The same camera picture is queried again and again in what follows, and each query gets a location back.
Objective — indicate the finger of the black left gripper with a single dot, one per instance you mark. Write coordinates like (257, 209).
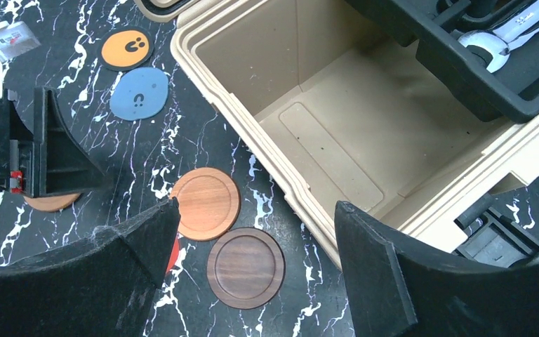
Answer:
(59, 164)

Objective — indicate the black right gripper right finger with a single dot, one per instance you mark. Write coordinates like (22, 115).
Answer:
(398, 285)

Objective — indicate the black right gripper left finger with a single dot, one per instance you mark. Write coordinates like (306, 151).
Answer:
(102, 285)

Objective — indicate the red coaster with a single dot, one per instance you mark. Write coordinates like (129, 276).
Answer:
(174, 254)

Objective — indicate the light wooden coaster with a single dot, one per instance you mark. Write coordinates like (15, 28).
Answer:
(209, 203)

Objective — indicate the dark walnut coaster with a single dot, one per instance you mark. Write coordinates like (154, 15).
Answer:
(246, 268)

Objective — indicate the orange wooden coaster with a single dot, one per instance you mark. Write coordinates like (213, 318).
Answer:
(52, 204)

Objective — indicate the blue grey coaster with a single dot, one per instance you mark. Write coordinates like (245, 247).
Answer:
(141, 93)

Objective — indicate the orange smiley coaster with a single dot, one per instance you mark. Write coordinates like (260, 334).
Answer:
(125, 48)

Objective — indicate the tan plastic toolbox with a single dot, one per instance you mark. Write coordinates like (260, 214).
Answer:
(334, 111)

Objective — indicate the black toolbox tray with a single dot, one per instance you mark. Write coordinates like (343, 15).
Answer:
(512, 91)

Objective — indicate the silver wrench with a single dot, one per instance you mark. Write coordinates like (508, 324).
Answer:
(493, 47)

